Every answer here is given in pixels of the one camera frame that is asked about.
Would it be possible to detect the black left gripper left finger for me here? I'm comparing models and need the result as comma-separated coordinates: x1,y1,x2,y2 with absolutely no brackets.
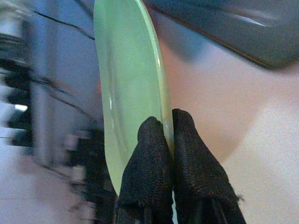
115,116,175,224

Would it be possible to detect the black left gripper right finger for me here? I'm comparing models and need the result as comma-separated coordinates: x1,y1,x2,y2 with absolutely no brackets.
171,108,247,224

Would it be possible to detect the green plate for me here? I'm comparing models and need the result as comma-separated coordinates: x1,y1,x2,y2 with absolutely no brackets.
93,0,175,198

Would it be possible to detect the steel kitchen sink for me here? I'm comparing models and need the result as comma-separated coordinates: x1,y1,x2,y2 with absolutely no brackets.
142,0,299,70

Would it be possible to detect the black battery charger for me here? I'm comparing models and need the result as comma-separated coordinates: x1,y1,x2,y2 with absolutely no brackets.
65,128,120,224

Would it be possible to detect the black cable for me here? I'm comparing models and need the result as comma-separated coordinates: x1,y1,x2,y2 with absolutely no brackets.
32,10,96,41

